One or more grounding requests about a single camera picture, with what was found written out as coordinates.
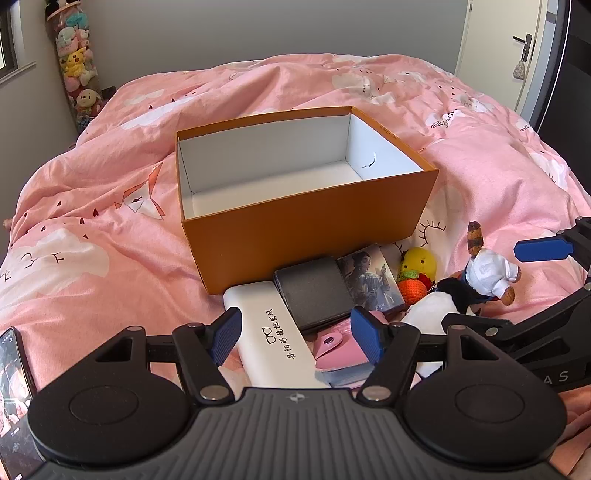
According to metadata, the pink printed blanket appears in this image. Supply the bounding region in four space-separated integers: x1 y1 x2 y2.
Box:
0 53 591 480

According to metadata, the plush cat doll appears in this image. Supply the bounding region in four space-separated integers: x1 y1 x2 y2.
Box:
455 222 522 306

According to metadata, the white door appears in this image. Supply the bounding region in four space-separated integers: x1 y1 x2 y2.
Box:
455 0 548 112

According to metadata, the orange cardboard box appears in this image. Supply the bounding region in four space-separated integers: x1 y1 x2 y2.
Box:
175 105 439 296

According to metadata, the black and white plush toy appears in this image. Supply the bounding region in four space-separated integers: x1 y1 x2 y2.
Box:
399 278 483 379

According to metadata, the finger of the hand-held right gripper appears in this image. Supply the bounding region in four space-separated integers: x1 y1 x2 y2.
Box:
441 287 591 352
514 217 591 268

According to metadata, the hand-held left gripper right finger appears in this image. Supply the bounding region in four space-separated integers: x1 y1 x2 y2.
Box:
350 307 507 407

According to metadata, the yellow orange crochet doll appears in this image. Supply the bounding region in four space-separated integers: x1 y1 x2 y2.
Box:
396 247 437 305

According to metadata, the black door handle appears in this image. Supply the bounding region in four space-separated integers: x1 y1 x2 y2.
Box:
512 33 533 62

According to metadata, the dark cabinet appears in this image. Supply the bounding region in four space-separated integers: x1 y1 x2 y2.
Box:
531 0 591 139

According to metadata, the white glasses case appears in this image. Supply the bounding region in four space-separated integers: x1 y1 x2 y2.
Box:
224 282 333 392

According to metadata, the window frame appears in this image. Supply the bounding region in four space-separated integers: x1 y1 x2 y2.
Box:
0 0 37 86

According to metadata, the smartphone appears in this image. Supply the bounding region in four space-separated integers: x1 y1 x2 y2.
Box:
0 327 38 472

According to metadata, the pink card holder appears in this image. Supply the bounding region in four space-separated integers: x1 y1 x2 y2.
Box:
315 310 386 388

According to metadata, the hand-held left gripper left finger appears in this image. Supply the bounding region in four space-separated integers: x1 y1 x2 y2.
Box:
95 307 243 406

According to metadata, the clear tube of plush toys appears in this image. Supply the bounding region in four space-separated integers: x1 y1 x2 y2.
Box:
45 0 105 134

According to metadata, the black wallet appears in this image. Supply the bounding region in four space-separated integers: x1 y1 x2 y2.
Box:
273 257 356 335

